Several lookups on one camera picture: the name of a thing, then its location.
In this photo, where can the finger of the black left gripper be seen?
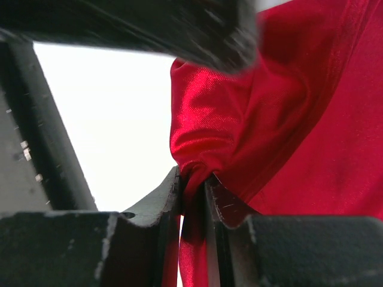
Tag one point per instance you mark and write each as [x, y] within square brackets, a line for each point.
[221, 35]

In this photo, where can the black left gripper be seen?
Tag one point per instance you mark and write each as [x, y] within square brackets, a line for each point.
[39, 168]

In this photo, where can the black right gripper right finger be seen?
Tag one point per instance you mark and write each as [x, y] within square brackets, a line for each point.
[245, 248]

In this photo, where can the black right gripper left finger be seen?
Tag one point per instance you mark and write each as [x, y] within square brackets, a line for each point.
[137, 247]

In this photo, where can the red cloth napkin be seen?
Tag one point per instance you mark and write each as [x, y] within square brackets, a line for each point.
[300, 133]

